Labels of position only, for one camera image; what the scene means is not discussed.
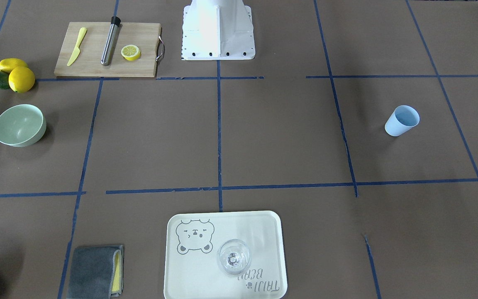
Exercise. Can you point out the cream bear print tray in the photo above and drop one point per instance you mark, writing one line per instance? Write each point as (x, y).
(191, 266)

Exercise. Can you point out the whole yellow lemon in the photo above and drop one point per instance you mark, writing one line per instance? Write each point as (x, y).
(21, 79)

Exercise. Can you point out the lemon half slice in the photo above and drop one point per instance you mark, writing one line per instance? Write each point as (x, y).
(131, 52)

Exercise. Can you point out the grey yellow folded cloth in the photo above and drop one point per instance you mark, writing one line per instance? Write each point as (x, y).
(96, 272)

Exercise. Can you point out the clear wine glass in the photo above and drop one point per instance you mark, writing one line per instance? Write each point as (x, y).
(234, 257)

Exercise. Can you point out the steel muddler black tip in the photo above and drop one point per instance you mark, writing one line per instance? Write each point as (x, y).
(110, 43)

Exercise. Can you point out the light blue plastic cup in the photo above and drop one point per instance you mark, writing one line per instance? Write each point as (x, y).
(402, 119)

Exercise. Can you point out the wooden cutting board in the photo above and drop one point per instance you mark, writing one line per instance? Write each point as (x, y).
(88, 63)

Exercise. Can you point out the light green bowl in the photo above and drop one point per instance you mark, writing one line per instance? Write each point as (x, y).
(22, 125)

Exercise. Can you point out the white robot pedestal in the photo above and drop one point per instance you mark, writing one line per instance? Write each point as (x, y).
(217, 30)

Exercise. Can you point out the yellow plastic knife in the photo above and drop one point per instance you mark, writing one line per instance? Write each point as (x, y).
(76, 51)

